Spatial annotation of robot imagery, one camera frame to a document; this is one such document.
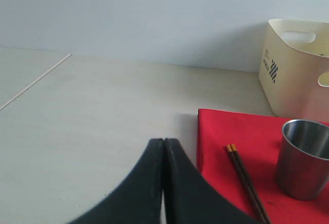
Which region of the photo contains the red table cloth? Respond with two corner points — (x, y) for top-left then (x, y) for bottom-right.
(196, 109), (328, 223)

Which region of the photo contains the steel cup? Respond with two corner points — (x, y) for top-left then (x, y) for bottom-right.
(275, 119), (328, 200)

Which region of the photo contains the dark wooden chopstick left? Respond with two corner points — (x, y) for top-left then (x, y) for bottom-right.
(226, 145), (266, 223)

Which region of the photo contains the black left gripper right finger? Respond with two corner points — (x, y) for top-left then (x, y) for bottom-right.
(163, 138), (258, 224)

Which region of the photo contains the dark wooden chopstick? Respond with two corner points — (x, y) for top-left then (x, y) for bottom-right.
(230, 144), (271, 223)
(226, 145), (266, 223)

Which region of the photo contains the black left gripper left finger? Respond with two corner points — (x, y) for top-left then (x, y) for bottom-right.
(71, 138), (163, 223)

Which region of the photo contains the cream plastic bin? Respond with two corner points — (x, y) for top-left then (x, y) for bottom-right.
(259, 18), (328, 122)

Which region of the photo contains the dark wooden chopstick right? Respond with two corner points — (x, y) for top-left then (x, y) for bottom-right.
(230, 144), (271, 223)

